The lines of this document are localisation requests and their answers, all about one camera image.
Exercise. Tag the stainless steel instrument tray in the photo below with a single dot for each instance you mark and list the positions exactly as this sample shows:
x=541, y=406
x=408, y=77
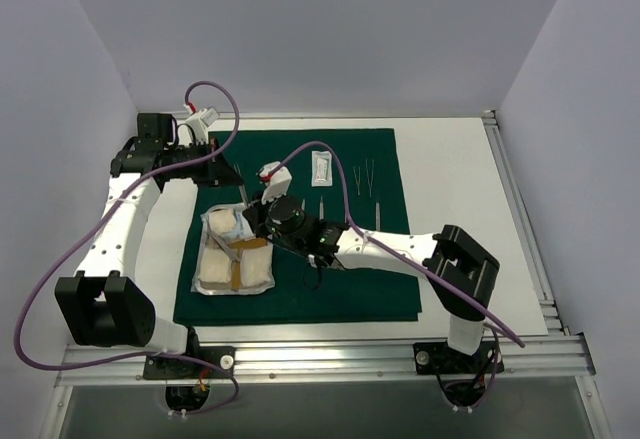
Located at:
x=215, y=289

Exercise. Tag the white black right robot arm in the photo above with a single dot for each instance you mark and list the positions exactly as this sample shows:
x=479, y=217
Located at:
x=461, y=272

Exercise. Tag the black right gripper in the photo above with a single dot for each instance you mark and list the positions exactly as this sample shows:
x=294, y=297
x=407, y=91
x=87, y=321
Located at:
x=255, y=215

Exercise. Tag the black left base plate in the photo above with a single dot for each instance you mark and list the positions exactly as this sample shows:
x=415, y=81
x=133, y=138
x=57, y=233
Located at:
x=211, y=362

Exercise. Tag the thin steel tweezers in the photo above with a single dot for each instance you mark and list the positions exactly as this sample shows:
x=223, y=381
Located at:
x=357, y=179
x=370, y=170

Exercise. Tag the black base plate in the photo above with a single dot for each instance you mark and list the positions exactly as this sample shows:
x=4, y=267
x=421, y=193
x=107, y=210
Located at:
x=436, y=357
x=211, y=362

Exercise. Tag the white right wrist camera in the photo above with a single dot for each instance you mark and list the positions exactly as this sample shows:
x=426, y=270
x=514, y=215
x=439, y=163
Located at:
x=276, y=179

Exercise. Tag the aluminium right side rail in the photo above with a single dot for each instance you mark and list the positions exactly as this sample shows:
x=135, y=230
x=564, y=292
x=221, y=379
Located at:
x=537, y=271

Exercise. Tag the aluminium front rail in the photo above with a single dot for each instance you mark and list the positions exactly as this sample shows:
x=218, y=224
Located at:
x=353, y=361

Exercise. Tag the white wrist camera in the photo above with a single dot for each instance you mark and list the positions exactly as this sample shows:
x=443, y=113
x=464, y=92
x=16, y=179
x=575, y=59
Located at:
x=199, y=122
x=276, y=179

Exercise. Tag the dark green surgical cloth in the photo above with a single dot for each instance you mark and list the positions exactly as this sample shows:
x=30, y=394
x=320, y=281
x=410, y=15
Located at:
x=300, y=295

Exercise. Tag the white suture packet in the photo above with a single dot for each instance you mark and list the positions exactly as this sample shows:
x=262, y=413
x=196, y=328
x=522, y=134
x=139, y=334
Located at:
x=321, y=169

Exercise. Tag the aluminium rail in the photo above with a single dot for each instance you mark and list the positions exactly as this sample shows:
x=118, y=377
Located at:
x=537, y=271
x=353, y=361

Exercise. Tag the white gauze pad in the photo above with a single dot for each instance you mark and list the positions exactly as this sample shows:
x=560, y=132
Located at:
x=215, y=269

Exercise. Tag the blue striped gauze packet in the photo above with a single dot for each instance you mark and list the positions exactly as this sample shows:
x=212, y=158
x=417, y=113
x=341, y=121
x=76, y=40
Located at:
x=240, y=231

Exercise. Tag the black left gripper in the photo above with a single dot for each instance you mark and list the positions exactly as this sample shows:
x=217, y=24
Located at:
x=211, y=160

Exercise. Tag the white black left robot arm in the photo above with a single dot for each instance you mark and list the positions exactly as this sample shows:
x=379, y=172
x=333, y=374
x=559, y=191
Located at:
x=101, y=303

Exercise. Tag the steel instrument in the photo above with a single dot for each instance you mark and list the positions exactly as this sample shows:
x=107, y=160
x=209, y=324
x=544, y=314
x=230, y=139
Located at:
x=242, y=187

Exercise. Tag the steel scalpel handle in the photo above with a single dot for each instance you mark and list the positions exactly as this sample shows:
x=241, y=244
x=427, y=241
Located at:
x=378, y=222

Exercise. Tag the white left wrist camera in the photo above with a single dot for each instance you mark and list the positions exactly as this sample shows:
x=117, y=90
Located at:
x=199, y=122

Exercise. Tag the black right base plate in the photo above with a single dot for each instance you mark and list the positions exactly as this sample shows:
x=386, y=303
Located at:
x=436, y=357

